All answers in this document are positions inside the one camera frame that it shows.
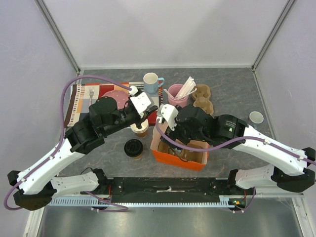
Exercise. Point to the colourful patchwork placemat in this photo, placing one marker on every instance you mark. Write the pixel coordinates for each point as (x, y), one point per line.
(78, 105)

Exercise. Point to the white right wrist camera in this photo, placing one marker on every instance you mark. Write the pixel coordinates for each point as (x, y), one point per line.
(168, 113)

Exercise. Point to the stack of paper cups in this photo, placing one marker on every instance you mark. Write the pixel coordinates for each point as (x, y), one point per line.
(141, 132)

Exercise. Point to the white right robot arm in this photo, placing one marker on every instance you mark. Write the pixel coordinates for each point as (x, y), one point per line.
(287, 167)

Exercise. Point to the pink polka dot plate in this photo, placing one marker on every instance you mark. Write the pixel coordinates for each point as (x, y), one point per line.
(120, 96)

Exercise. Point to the grey cable duct rail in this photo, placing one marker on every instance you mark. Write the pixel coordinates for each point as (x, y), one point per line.
(88, 201)

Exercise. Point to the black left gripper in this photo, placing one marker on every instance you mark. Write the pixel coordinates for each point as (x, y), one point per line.
(143, 116)

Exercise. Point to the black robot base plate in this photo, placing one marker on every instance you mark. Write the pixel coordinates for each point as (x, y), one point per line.
(128, 189)

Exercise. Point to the light blue mug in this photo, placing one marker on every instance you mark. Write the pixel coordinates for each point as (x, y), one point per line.
(152, 82)

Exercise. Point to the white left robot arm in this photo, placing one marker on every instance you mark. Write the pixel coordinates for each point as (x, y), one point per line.
(36, 186)

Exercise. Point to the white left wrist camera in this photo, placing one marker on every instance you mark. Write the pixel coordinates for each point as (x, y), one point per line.
(142, 103)

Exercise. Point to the small white paper cup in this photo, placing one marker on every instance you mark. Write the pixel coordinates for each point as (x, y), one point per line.
(255, 118)

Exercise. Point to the brown cardboard cup carrier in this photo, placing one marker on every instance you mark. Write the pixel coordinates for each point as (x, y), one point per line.
(184, 155)

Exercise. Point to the pink utensil holder cup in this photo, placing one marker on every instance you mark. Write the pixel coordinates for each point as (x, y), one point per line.
(172, 100)

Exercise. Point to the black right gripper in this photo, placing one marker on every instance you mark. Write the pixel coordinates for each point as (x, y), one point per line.
(170, 133)

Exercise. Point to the orange paper bag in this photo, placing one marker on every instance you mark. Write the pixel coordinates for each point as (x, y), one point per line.
(171, 160)

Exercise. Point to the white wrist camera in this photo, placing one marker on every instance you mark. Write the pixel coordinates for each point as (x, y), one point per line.
(142, 103)
(168, 113)

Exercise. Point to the black plastic cup lid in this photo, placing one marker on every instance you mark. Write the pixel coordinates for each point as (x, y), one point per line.
(133, 147)

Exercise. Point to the pink handled fork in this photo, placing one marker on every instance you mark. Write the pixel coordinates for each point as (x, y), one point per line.
(91, 94)

